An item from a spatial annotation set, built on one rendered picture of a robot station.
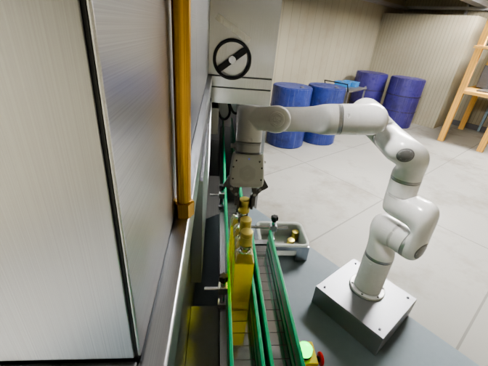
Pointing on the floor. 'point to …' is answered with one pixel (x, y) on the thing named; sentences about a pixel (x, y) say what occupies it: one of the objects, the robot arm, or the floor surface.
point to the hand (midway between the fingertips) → (244, 201)
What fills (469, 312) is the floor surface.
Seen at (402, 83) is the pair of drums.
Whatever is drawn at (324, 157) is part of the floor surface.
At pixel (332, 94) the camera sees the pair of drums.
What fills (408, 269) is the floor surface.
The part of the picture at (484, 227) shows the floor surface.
